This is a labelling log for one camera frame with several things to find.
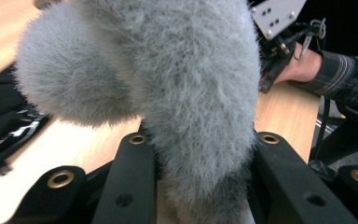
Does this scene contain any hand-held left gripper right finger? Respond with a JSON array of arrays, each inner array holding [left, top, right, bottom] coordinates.
[[253, 131, 358, 224]]

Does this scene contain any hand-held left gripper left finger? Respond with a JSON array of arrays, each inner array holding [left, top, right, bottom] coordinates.
[[91, 132, 158, 224]]

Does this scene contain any black glove with pale print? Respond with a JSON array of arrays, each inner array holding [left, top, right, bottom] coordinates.
[[0, 102, 52, 178]]

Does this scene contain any grey fluffy mitten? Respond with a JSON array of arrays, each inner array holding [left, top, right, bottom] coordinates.
[[13, 0, 262, 224]]

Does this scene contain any right hand-held gripper cable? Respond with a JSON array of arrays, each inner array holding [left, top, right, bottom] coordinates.
[[293, 18, 328, 61]]

